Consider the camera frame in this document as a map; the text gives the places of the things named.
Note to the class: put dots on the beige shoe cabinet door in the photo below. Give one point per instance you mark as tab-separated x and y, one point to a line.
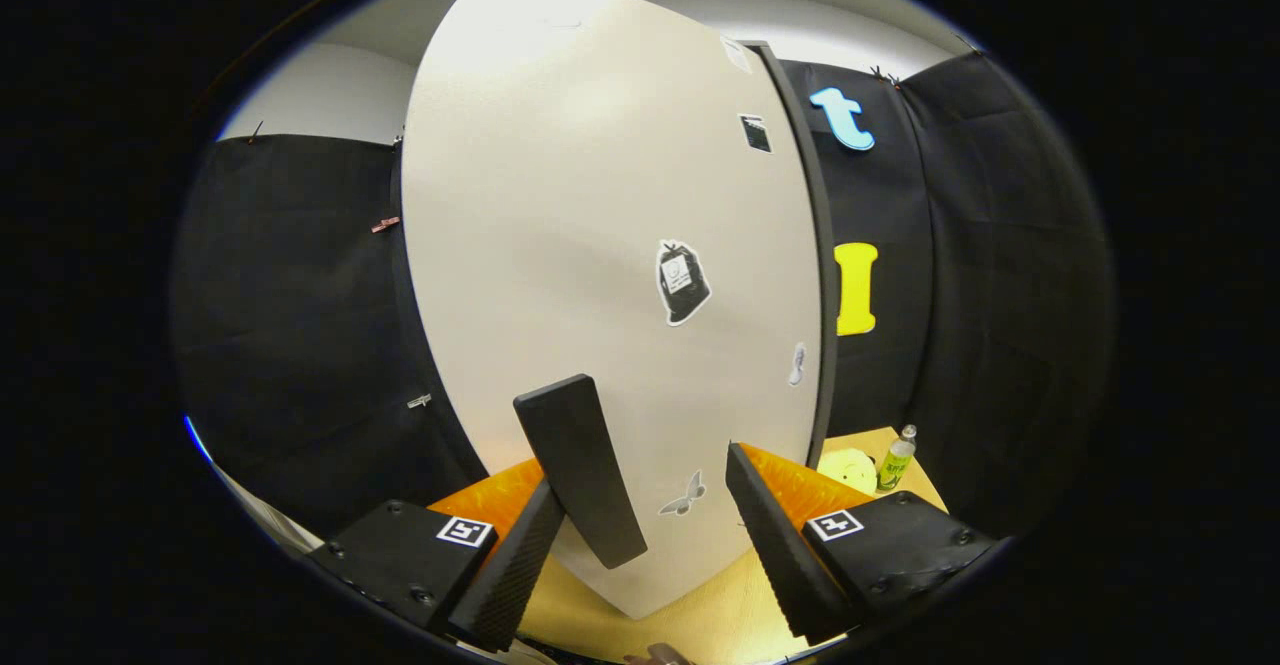
560	195

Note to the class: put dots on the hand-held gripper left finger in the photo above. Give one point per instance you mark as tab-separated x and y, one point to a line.
515	570

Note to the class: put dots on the dark grey shoe cabinet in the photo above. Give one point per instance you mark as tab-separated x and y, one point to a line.
822	245

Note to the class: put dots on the black backdrop cloth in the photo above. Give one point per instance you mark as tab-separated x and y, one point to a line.
300	345

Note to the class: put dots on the red clip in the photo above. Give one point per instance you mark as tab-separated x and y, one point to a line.
385	225

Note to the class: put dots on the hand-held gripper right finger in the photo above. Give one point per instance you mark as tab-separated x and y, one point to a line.
775	555

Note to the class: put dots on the green label plastic bottle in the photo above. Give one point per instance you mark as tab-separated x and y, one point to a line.
895	465

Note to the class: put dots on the pale yellow round object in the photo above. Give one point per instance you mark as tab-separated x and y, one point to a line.
848	471

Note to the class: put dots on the white clip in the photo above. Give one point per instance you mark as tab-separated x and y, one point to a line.
419	401

